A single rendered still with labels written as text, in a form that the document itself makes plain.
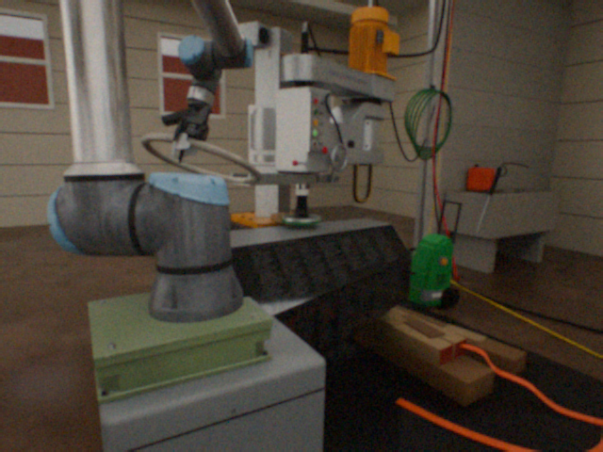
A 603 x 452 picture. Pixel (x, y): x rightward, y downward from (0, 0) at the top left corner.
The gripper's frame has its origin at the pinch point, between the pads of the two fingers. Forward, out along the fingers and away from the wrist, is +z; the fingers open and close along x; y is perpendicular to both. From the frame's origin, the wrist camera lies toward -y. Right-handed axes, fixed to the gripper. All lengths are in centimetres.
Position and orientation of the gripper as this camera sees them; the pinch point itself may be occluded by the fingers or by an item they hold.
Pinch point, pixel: (175, 156)
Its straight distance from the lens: 145.7
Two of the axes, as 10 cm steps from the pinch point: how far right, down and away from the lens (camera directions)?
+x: 0.9, 1.5, 9.9
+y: 9.6, 2.4, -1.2
